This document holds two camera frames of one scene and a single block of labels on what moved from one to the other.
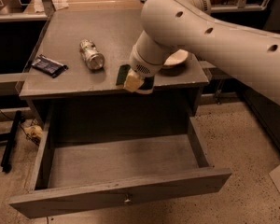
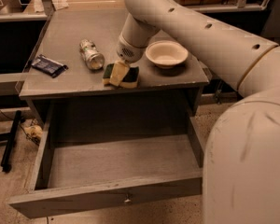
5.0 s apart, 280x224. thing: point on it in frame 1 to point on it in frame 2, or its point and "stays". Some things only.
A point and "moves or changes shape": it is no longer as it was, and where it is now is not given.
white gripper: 142,67 to 128,52
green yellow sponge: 133,80 moves or changes shape
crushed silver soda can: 93,58 stays
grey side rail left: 7,77 stays
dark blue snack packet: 49,66 stays
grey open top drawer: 82,175 stays
